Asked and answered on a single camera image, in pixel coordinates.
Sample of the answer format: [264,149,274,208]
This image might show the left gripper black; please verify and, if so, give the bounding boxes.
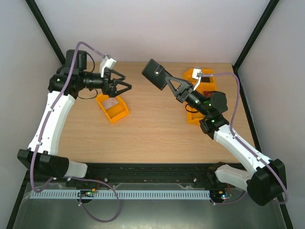
[80,68,132,98]

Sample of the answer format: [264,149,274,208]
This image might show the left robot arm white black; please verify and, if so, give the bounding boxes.
[17,50,132,178]

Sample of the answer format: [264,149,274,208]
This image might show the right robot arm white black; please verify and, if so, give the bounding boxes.
[165,75,288,206]

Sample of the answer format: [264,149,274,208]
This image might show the black item in bin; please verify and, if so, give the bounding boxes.
[201,77,211,83]

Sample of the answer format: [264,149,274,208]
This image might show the yellow three-compartment bin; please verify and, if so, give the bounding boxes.
[183,68,218,125]

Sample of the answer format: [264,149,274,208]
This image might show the small yellow bin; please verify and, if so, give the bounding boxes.
[95,94,130,124]

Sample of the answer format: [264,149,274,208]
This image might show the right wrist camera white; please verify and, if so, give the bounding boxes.
[192,68,203,91]

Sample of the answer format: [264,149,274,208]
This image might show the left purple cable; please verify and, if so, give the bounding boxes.
[29,42,121,221]

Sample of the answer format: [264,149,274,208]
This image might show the purple cable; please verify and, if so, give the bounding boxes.
[200,72,289,206]
[29,42,121,221]

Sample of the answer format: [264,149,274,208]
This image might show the left black frame post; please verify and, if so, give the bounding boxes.
[25,0,66,65]

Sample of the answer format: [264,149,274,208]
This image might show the black frame post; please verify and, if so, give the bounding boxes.
[25,0,66,65]
[233,0,281,71]

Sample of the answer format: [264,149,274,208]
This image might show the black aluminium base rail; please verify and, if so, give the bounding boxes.
[23,162,279,189]

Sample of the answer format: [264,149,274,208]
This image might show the white slotted cable duct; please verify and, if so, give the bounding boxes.
[29,189,210,200]

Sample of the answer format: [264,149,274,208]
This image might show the right black frame post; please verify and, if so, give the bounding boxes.
[233,0,281,71]

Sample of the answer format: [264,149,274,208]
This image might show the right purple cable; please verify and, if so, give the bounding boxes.
[200,72,289,206]

